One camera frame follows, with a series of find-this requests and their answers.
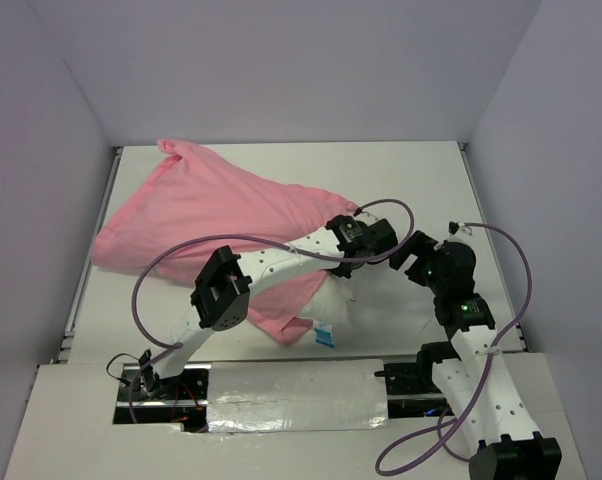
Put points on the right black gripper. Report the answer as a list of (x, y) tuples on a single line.
[(422, 245)]

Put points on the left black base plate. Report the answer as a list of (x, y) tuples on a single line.
[(182, 403)]

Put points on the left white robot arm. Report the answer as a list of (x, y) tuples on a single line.
[(229, 280)]

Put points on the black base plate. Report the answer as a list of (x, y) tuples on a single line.
[(182, 403), (408, 394)]

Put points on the silver tape patch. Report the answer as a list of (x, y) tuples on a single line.
[(269, 397)]

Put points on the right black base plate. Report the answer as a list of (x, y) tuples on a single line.
[(408, 394)]

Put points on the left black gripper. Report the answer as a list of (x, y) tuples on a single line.
[(340, 270)]

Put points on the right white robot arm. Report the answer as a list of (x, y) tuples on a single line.
[(469, 369)]

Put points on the pink pillowcase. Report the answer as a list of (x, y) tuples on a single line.
[(175, 203)]

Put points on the white pillow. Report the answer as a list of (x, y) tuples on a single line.
[(329, 311)]

